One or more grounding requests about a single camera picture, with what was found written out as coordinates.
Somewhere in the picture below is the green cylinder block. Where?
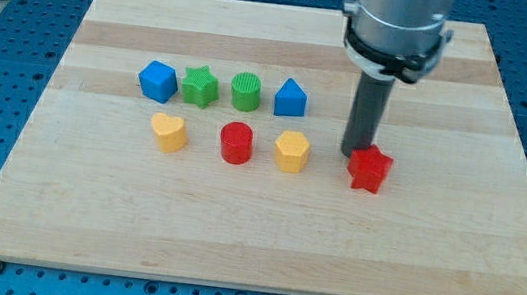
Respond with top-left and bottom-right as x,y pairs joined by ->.
231,72 -> 261,112

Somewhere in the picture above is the green star block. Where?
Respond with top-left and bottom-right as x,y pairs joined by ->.
181,65 -> 219,109

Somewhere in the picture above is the red star block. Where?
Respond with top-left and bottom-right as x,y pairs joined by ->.
347,145 -> 394,195

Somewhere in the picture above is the blue triangle block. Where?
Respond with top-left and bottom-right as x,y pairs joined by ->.
273,78 -> 308,117

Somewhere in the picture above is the yellow heart block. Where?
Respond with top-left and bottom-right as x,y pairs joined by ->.
151,112 -> 188,154

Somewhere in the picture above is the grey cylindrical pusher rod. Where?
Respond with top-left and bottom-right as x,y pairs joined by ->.
340,72 -> 395,158

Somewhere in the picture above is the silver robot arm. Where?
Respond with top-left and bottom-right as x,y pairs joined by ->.
343,0 -> 455,84

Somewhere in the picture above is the red cylinder block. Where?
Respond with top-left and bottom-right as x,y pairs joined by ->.
220,122 -> 254,165

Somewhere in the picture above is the blue cube block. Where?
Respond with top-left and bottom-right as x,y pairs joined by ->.
138,60 -> 178,104

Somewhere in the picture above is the wooden board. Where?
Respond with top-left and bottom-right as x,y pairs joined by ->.
0,0 -> 527,295

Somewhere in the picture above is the yellow hexagon block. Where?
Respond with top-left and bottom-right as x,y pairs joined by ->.
273,130 -> 311,174

